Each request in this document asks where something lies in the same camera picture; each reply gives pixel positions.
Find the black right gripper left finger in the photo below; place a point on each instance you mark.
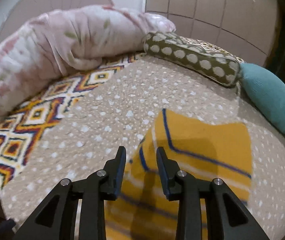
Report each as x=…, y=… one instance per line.
x=55, y=216

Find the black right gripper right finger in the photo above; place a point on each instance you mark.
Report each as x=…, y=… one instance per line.
x=201, y=202

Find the mustard striped knit garment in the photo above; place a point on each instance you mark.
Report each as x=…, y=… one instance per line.
x=206, y=151

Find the geometric patterned blanket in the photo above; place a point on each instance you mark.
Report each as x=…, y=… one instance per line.
x=23, y=128

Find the beige white-dotted bedspread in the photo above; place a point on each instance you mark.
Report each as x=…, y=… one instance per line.
x=121, y=111

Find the teal cushion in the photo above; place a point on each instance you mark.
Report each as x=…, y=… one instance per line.
x=266, y=91

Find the olive white-spotted bolster pillow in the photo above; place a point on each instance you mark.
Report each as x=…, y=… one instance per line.
x=205, y=58

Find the pink floral comforter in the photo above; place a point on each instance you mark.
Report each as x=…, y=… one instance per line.
x=61, y=42

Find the beige wardrobe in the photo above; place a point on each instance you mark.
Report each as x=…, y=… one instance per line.
x=245, y=28

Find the round pink headboard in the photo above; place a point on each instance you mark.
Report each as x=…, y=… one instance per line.
x=27, y=9

